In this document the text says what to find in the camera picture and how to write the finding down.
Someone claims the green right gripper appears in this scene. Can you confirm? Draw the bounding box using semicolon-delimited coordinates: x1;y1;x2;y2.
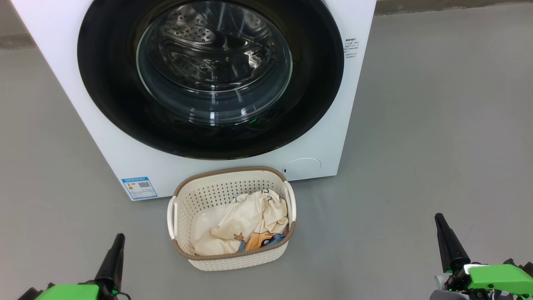
435;213;533;300

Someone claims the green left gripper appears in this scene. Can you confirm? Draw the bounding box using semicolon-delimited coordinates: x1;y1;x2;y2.
35;233;125;300

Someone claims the cream cartoon print garment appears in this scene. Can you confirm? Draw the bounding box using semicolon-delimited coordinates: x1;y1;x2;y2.
191;189;289;256

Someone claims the blue bear print garment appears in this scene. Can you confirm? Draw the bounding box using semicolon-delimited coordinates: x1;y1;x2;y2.
237;224;290;253

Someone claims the black round glass washer door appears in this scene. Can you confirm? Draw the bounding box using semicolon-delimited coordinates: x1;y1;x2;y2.
77;0;345;160

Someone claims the white front-load washing machine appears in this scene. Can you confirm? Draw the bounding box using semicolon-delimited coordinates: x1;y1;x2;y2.
10;0;377;202

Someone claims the blue energy label sticker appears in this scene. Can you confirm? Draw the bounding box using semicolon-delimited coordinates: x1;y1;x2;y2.
122;177;158;200

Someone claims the cream perforated laundry basket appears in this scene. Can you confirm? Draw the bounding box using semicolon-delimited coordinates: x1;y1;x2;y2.
167;166;297;272

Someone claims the round white drain filter cover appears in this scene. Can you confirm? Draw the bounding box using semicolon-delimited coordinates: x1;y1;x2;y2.
283;158;322;180

